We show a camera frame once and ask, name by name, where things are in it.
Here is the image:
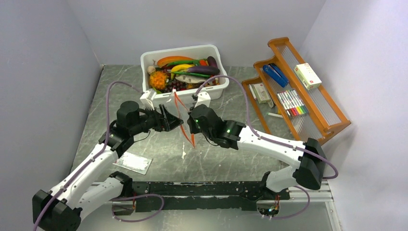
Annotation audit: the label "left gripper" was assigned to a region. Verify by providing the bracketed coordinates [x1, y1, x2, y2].
[130, 103, 183, 135]

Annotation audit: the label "clear zip top bag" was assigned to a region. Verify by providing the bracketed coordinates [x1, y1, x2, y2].
[172, 89, 195, 148]

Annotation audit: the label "toy pineapple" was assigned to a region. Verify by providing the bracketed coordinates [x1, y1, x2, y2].
[149, 71, 168, 90]

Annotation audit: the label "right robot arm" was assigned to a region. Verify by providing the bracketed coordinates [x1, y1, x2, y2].
[188, 104, 326, 199]

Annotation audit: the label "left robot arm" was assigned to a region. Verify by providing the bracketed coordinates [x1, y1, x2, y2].
[32, 101, 183, 231]

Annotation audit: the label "white plastic bin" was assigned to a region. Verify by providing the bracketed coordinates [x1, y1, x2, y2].
[140, 45, 229, 106]

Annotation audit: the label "toy green lime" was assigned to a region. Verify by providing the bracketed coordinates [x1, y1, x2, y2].
[151, 88, 162, 94]

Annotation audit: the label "toy dark grapes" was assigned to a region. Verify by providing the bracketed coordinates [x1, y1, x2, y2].
[163, 79, 187, 93]

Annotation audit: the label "toy grey fish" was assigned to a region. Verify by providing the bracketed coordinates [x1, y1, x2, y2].
[175, 75, 207, 84]

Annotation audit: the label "toy purple eggplant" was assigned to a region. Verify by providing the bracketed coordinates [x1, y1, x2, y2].
[182, 66, 220, 76]

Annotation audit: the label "flat clear packet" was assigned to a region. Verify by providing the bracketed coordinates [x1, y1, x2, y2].
[113, 152, 153, 175]

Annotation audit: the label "toy yellow banana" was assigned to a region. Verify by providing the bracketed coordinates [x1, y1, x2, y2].
[170, 64, 194, 79]

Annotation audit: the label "toy green chili pepper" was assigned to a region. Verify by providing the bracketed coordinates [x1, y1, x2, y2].
[165, 59, 208, 67]

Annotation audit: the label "toy orange papaya slice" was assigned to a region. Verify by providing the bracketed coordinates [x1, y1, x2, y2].
[157, 56, 193, 67]

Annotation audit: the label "small white box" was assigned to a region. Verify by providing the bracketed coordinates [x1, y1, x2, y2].
[253, 83, 271, 104]

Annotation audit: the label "white marker pen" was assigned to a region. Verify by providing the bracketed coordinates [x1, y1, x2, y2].
[267, 113, 283, 118]

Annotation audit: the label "blue stapler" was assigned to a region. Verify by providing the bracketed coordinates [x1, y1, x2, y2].
[262, 63, 289, 88]

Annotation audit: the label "wooden shelf rack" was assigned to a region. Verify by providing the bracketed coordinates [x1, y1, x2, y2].
[242, 37, 351, 145]

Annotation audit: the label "coloured marker set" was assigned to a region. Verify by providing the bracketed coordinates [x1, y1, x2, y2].
[276, 89, 309, 117]

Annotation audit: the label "white red box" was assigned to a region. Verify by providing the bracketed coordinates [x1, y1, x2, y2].
[293, 63, 322, 90]

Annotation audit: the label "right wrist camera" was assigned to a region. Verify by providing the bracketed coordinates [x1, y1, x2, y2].
[192, 91, 211, 108]

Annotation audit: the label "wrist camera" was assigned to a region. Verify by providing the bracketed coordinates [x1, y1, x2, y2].
[192, 91, 211, 108]
[140, 89, 157, 110]

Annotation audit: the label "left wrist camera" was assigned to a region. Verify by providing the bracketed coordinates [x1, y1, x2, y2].
[140, 89, 157, 110]

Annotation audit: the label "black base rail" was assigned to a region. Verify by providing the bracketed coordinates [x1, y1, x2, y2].
[109, 171, 290, 212]

